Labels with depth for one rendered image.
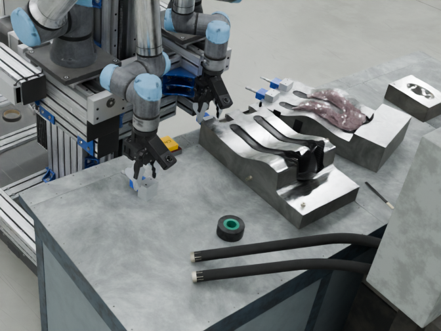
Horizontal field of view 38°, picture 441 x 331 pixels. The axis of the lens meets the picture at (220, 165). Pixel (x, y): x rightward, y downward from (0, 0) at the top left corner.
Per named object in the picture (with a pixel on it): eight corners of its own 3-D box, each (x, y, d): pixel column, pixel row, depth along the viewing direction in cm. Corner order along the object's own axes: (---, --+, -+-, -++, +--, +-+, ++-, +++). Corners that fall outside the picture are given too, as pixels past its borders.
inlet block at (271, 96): (241, 95, 245) (243, 83, 241) (248, 90, 248) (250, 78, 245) (270, 109, 240) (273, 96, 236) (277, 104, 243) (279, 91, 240)
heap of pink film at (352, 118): (288, 111, 234) (292, 92, 230) (310, 92, 247) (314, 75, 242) (352, 140, 225) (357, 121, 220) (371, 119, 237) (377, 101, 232)
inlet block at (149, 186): (115, 181, 201) (115, 167, 197) (126, 174, 204) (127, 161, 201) (146, 201, 195) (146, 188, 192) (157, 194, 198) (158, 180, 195)
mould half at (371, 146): (253, 115, 240) (258, 90, 233) (287, 89, 258) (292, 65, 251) (376, 173, 221) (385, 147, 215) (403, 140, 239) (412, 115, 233)
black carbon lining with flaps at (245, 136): (225, 131, 217) (228, 107, 212) (260, 117, 226) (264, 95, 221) (296, 188, 198) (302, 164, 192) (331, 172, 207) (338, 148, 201)
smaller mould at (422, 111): (383, 98, 262) (388, 83, 258) (405, 88, 271) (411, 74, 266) (422, 123, 251) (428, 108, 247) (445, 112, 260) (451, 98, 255)
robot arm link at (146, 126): (165, 113, 182) (145, 125, 176) (164, 127, 184) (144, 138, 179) (146, 102, 185) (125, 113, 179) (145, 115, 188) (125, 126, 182)
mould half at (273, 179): (198, 143, 222) (202, 110, 214) (254, 122, 236) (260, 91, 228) (298, 230, 194) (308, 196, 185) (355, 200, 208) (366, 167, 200)
